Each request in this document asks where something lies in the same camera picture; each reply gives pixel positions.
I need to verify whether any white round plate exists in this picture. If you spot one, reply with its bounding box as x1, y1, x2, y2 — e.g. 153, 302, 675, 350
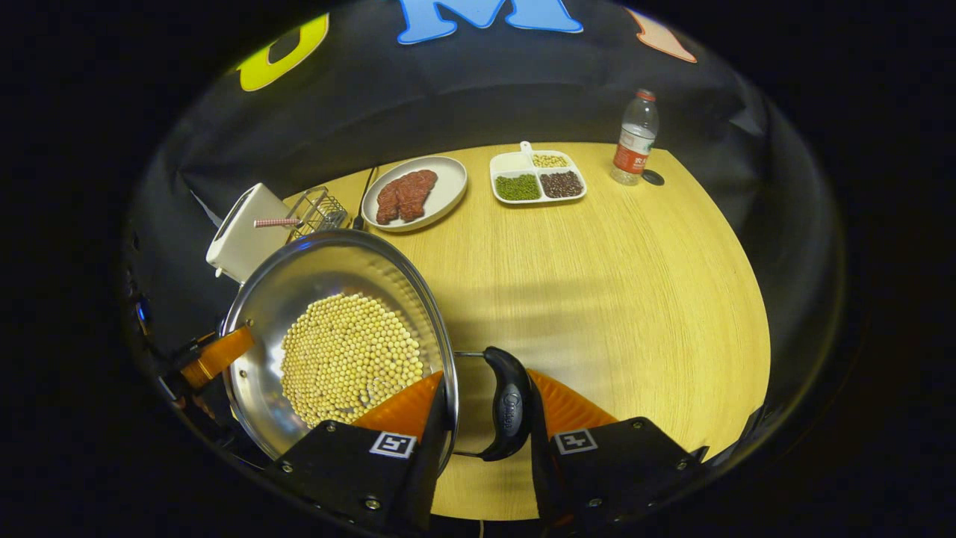
361, 155, 468, 233

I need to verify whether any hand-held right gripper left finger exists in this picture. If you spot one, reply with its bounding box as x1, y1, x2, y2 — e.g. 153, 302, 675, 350
265, 371, 456, 535

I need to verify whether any clear plastic water bottle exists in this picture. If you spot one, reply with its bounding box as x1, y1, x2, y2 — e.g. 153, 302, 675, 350
609, 88, 660, 187

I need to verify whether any white toaster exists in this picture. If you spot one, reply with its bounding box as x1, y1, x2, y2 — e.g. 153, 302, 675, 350
205, 182, 299, 285

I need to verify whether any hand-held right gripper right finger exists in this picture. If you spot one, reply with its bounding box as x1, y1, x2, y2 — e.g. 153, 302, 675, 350
527, 368, 710, 533

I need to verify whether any red meat slice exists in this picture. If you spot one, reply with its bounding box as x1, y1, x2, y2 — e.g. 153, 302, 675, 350
375, 169, 439, 226

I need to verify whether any wire basket with striped handle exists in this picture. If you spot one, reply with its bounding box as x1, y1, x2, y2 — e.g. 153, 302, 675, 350
252, 185, 350, 244

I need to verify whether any steel pot with soybeans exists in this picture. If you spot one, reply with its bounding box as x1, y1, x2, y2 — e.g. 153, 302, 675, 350
221, 228, 535, 464

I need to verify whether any white divided dish with beans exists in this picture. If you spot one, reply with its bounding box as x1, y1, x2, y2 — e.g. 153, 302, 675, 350
489, 140, 588, 205

